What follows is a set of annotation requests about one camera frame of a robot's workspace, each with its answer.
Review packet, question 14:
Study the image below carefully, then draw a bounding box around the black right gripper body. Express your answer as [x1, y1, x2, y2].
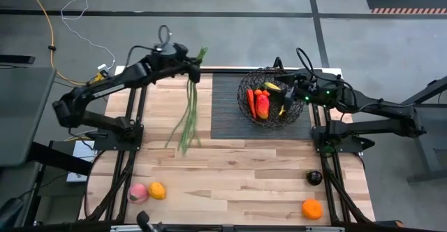
[293, 76, 324, 104]

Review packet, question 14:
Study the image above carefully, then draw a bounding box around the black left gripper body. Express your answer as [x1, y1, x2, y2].
[149, 42, 196, 75]

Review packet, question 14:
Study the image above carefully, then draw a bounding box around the yellow banana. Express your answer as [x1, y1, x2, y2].
[263, 81, 288, 117]

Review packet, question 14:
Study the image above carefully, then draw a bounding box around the red yellow mango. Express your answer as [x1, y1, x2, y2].
[256, 94, 270, 120]

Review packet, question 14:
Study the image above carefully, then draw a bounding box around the red carrot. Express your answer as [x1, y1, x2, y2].
[246, 89, 256, 119]

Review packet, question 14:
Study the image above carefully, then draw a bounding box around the long green beans bunch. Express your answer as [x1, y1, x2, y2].
[163, 45, 209, 156]

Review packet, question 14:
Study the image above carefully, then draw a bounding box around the orange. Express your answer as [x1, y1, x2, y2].
[302, 198, 324, 221]

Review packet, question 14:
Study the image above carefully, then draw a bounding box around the yellow orange lemon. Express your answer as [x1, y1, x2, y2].
[148, 181, 167, 201]

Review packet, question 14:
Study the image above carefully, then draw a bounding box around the pink peach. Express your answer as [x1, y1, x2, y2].
[127, 183, 149, 204]

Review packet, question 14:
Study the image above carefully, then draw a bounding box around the dark grey woven mat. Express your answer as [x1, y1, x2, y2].
[210, 73, 314, 141]

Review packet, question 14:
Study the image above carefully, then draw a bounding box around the yellow plug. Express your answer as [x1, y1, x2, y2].
[91, 70, 108, 84]

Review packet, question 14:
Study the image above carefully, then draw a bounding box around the white box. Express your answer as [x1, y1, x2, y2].
[65, 139, 97, 184]

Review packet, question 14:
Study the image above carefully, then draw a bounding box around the grey metal stand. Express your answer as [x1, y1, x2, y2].
[406, 74, 447, 184]

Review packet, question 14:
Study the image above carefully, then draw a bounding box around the black diagonal beam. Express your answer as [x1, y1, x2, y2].
[27, 140, 94, 177]

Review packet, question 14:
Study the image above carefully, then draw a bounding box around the black flat bar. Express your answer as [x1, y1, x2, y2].
[0, 54, 36, 65]

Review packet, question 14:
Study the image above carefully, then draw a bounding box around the grey desk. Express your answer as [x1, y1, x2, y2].
[0, 66, 57, 168]

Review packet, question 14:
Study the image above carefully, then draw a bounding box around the black rounded object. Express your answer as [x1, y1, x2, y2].
[0, 196, 24, 228]

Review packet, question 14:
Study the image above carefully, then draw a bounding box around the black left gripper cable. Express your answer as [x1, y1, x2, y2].
[157, 24, 173, 50]

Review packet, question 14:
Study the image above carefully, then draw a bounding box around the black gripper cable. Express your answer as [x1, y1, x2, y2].
[157, 24, 173, 50]
[295, 47, 317, 78]

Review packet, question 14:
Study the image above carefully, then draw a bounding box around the black metal table frame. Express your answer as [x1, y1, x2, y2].
[83, 57, 376, 226]

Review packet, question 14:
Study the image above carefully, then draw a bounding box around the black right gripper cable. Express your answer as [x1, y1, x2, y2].
[295, 47, 317, 78]

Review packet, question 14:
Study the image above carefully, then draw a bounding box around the black wire basket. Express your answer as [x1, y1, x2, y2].
[237, 67, 305, 130]

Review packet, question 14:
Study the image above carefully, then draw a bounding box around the thin white cable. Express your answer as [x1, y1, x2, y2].
[61, 0, 117, 71]

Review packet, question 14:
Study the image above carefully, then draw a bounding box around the yellow cable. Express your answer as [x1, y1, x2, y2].
[21, 0, 108, 86]

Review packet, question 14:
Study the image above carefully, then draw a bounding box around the silver metal bracket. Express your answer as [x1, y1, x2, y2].
[110, 224, 140, 232]
[305, 226, 346, 232]

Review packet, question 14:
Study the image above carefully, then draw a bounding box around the black rounded handle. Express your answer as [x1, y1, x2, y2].
[135, 210, 159, 232]

